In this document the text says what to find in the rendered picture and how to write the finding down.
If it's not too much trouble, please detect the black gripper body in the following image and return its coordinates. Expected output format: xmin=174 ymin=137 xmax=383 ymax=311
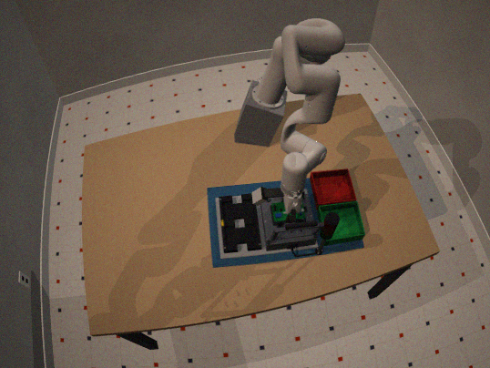
xmin=281 ymin=189 xmax=301 ymax=214

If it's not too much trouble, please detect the green bin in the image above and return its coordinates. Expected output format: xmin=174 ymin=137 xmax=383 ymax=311
xmin=317 ymin=201 xmax=365 ymax=246

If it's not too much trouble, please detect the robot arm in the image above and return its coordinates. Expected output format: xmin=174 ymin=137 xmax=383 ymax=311
xmin=251 ymin=18 xmax=345 ymax=206

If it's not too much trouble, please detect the red open-top bin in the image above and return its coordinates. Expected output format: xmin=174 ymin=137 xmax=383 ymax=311
xmin=310 ymin=169 xmax=356 ymax=209

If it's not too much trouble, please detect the green circuit board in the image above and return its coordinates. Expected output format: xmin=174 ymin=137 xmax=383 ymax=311
xmin=271 ymin=202 xmax=305 ymax=222

